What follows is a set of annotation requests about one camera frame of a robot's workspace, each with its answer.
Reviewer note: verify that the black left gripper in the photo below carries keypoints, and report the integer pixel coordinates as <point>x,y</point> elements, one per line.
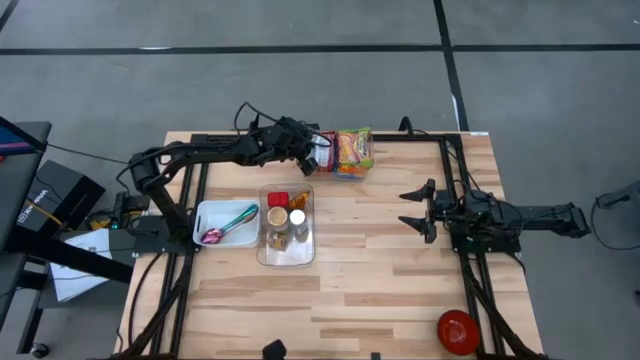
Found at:
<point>295,142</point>

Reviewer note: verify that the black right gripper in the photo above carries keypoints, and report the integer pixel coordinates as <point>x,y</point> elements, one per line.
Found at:
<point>450,212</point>

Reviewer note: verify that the orange taco seasoning packet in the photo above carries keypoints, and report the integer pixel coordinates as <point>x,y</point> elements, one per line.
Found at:
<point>300,201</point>

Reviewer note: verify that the small red box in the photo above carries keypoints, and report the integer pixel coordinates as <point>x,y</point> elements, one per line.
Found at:
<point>278,199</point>

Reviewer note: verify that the white-capped bagel seasoning jar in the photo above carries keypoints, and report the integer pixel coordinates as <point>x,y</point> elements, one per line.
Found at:
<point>297,218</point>

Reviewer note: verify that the gold-lidded seasoning jar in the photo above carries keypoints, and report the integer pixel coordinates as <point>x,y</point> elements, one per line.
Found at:
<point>277,217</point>

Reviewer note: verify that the copper metal spoon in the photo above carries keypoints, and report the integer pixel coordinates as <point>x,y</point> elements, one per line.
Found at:
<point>250,215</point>

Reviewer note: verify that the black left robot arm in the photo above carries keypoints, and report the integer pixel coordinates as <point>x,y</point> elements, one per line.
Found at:
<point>200,150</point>

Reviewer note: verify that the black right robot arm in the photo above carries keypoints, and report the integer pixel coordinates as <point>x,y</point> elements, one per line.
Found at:
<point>540,217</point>

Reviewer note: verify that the wide clear plastic bin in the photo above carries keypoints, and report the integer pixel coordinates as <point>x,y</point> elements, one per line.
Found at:
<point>367,172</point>

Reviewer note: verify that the white plastic tray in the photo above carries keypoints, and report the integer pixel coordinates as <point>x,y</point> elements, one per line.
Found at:
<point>225,212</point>

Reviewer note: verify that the narrow clear plastic bin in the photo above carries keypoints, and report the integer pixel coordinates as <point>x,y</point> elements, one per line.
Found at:
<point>300,252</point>

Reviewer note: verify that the red and black bowl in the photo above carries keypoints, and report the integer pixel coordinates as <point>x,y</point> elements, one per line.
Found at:
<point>458,332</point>

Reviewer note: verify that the black power supply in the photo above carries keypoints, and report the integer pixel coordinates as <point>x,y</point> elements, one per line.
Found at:
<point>131,207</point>

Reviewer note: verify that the black equipment box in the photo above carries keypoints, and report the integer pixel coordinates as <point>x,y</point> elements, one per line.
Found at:
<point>60,185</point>

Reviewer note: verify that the white paper sheet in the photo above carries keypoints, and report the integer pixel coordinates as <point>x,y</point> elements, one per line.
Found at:
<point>75,275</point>

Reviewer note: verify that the dark grey desk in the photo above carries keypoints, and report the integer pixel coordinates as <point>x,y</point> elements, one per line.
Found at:
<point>20,190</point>

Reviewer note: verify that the blue laptop screen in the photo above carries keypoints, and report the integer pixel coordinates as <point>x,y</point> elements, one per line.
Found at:
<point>15,142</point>

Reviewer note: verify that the black caster wheel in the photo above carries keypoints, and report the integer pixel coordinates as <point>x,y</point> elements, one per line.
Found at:
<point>40,350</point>

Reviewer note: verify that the black metal table frame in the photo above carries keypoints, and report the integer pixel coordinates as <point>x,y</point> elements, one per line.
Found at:
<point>400,137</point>

